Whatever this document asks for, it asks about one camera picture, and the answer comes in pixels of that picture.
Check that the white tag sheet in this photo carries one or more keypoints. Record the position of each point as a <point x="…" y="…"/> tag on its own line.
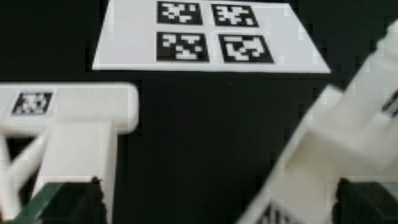
<point x="204" y="35"/>

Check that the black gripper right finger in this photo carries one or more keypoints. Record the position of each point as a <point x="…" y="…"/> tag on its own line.
<point x="366" y="205"/>

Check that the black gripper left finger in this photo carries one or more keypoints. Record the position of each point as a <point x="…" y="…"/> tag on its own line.
<point x="67" y="203"/>

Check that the white chair seat part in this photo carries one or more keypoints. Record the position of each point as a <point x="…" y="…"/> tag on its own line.
<point x="343" y="145"/>

